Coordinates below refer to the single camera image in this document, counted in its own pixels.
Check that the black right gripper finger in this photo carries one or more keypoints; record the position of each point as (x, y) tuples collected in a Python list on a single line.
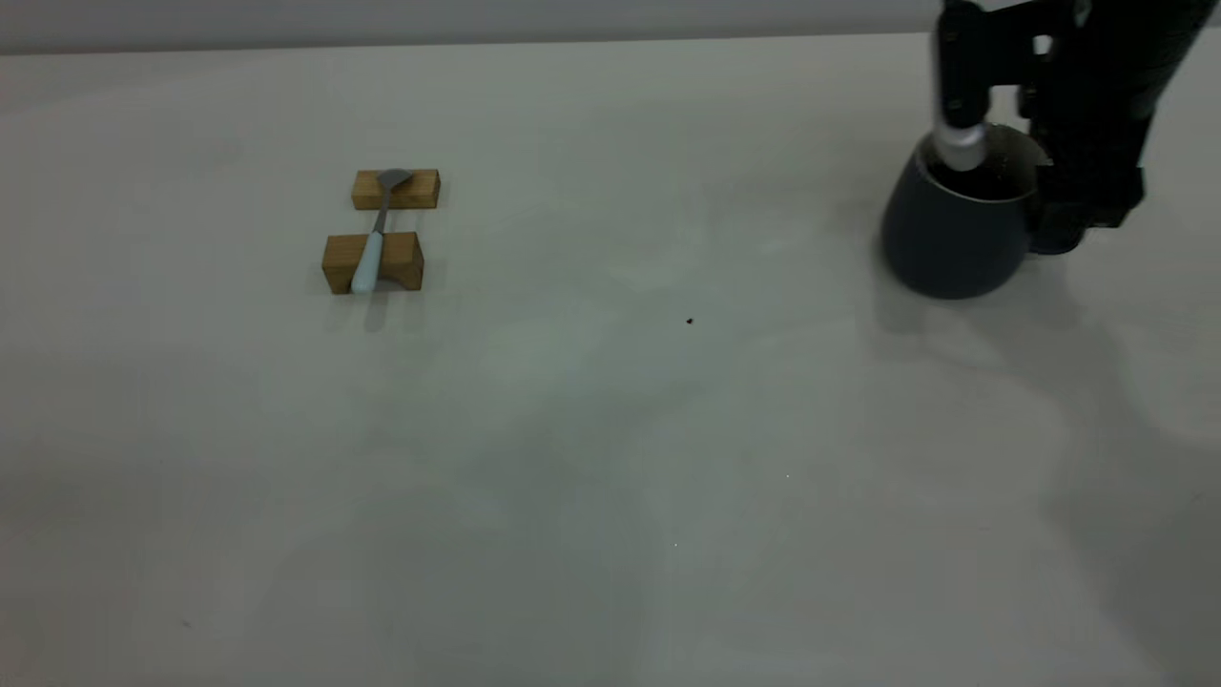
[(1114, 196), (1057, 215)]

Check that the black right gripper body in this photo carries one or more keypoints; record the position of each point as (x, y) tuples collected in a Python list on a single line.
[(1107, 76)]

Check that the dark grey ceramic cup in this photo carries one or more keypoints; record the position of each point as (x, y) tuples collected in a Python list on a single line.
[(944, 243)]

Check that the arched wooden block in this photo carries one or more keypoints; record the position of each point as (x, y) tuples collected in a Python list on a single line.
[(339, 258)]

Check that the rectangular wooden block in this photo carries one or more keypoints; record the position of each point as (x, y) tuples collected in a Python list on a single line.
[(420, 191)]

